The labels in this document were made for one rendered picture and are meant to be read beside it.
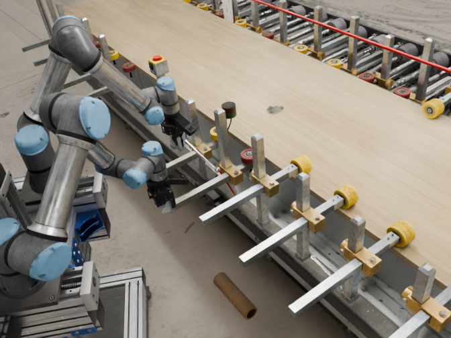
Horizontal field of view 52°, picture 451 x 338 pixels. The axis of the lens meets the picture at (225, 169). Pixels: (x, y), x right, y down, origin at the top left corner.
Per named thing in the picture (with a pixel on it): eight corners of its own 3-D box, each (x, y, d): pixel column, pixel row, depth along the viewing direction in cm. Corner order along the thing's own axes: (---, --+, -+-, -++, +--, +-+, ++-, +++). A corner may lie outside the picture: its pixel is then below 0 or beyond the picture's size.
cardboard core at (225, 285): (244, 313, 241) (212, 277, 261) (245, 322, 246) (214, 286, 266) (256, 304, 244) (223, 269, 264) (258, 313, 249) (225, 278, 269)
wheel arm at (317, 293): (295, 319, 140) (295, 312, 137) (287, 311, 142) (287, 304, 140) (405, 237, 159) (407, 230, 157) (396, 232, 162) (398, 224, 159)
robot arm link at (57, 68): (13, 149, 180) (62, 19, 160) (12, 129, 192) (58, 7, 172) (45, 156, 187) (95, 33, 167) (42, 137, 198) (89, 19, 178)
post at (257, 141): (263, 229, 203) (256, 139, 173) (258, 224, 205) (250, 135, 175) (269, 224, 204) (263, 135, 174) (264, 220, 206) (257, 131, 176)
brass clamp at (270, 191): (268, 198, 183) (268, 189, 179) (247, 182, 192) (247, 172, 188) (280, 192, 185) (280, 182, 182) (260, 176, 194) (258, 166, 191)
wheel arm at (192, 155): (148, 184, 214) (146, 178, 211) (145, 181, 216) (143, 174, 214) (225, 145, 231) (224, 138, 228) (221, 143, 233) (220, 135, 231)
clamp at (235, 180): (235, 186, 206) (233, 177, 203) (217, 172, 215) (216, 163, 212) (245, 180, 208) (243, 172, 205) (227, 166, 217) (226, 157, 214)
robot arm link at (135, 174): (117, 186, 173) (133, 168, 180) (141, 192, 168) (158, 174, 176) (111, 170, 168) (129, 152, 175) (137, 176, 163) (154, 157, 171)
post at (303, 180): (302, 269, 188) (302, 178, 158) (296, 263, 191) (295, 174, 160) (309, 264, 190) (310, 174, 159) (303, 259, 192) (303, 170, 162)
